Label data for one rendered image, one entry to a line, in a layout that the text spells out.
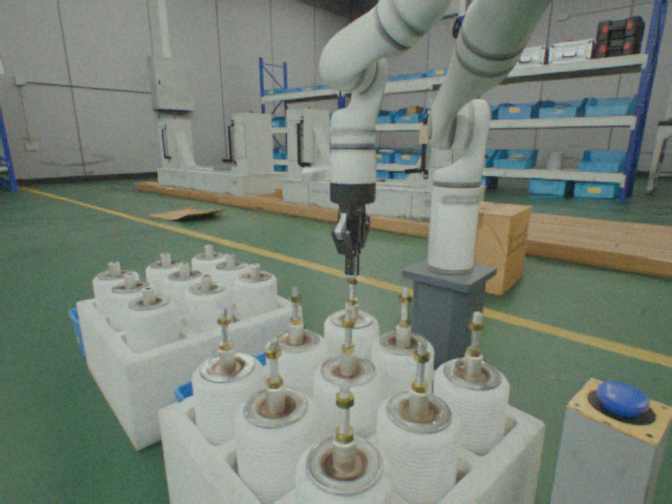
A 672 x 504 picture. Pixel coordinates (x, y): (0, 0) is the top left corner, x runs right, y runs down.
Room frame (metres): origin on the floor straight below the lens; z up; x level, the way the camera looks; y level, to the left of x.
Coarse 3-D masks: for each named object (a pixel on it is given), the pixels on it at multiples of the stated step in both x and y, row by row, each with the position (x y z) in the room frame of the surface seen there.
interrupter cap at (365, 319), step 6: (336, 312) 0.68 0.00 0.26; (342, 312) 0.69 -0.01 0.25; (360, 312) 0.69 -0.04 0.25; (366, 312) 0.69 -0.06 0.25; (330, 318) 0.66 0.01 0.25; (336, 318) 0.66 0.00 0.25; (342, 318) 0.67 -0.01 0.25; (360, 318) 0.67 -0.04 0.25; (366, 318) 0.66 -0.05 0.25; (372, 318) 0.66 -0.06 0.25; (336, 324) 0.64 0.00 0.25; (360, 324) 0.64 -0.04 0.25; (366, 324) 0.64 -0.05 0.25
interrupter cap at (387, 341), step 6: (384, 336) 0.59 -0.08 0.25; (390, 336) 0.59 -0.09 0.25; (414, 336) 0.59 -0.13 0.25; (420, 336) 0.59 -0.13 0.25; (384, 342) 0.57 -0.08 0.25; (390, 342) 0.58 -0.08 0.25; (414, 342) 0.58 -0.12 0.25; (384, 348) 0.55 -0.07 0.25; (390, 348) 0.55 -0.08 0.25; (396, 348) 0.55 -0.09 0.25; (402, 348) 0.56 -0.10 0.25; (408, 348) 0.56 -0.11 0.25; (414, 348) 0.55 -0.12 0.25; (396, 354) 0.54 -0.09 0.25; (402, 354) 0.54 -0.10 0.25; (408, 354) 0.54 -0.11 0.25
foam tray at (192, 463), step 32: (160, 416) 0.50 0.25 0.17; (192, 416) 0.52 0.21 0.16; (512, 416) 0.49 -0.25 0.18; (192, 448) 0.43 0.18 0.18; (224, 448) 0.43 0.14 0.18; (512, 448) 0.43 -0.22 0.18; (192, 480) 0.43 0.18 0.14; (224, 480) 0.38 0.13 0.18; (480, 480) 0.38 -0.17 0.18; (512, 480) 0.42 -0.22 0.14
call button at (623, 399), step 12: (600, 384) 0.34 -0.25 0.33; (612, 384) 0.34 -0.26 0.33; (624, 384) 0.34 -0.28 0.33; (600, 396) 0.33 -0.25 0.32; (612, 396) 0.32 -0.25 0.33; (624, 396) 0.32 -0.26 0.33; (636, 396) 0.32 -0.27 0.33; (612, 408) 0.32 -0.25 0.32; (624, 408) 0.31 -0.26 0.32; (636, 408) 0.31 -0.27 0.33
